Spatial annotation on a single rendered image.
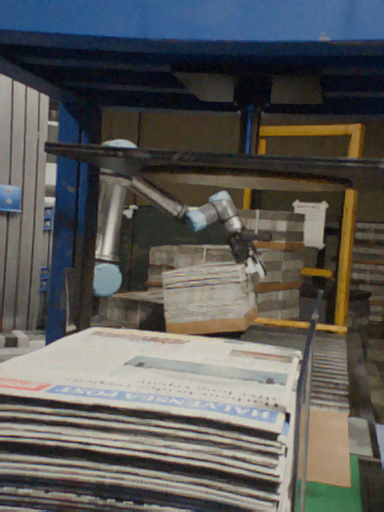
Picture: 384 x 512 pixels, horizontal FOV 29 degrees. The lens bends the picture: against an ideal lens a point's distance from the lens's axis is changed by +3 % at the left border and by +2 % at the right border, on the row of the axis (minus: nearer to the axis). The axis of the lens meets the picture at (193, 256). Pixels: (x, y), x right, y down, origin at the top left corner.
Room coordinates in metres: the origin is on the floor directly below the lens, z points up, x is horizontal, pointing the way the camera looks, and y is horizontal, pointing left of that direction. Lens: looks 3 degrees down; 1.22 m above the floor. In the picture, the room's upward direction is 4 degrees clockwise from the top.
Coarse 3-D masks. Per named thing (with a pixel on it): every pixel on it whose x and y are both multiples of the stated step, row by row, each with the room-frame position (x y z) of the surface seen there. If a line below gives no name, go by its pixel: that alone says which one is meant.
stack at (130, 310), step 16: (112, 304) 3.37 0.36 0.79; (128, 304) 3.32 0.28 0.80; (144, 304) 3.28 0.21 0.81; (160, 304) 3.23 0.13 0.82; (256, 304) 3.94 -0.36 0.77; (272, 304) 4.11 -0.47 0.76; (112, 320) 3.36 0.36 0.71; (128, 320) 3.32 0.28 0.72; (144, 320) 3.27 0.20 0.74; (160, 320) 3.23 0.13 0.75
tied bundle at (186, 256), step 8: (184, 248) 3.85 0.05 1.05; (192, 248) 3.83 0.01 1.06; (200, 248) 3.82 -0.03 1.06; (176, 256) 3.87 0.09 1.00; (184, 256) 3.85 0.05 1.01; (192, 256) 3.82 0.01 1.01; (200, 256) 3.80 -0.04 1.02; (208, 256) 3.77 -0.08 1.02; (216, 256) 3.75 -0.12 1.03; (224, 256) 3.72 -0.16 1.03; (176, 264) 3.87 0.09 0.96; (184, 264) 3.84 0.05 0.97; (192, 264) 3.82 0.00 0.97; (200, 264) 3.79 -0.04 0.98; (216, 264) 3.74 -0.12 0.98; (256, 272) 3.90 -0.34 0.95; (256, 280) 3.91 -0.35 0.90
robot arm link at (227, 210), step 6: (222, 192) 2.71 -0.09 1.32; (210, 198) 2.72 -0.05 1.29; (216, 198) 2.71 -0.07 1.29; (222, 198) 2.70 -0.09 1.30; (228, 198) 2.72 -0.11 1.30; (216, 204) 2.69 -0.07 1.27; (222, 204) 2.70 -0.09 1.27; (228, 204) 2.71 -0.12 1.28; (222, 210) 2.69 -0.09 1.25; (228, 210) 2.70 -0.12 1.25; (234, 210) 2.71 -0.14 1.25; (222, 216) 2.70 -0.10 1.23; (228, 216) 2.70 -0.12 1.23; (234, 216) 2.70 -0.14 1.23; (222, 222) 2.71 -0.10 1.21
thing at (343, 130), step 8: (264, 128) 4.90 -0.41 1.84; (272, 128) 4.87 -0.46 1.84; (280, 128) 4.84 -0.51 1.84; (288, 128) 4.81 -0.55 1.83; (296, 128) 4.78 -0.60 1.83; (304, 128) 4.75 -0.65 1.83; (312, 128) 4.73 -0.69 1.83; (320, 128) 4.70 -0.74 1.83; (328, 128) 4.67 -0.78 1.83; (336, 128) 4.65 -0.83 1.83; (344, 128) 4.62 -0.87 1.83; (352, 128) 4.60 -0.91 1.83; (264, 136) 4.91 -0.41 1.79; (320, 136) 4.75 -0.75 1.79
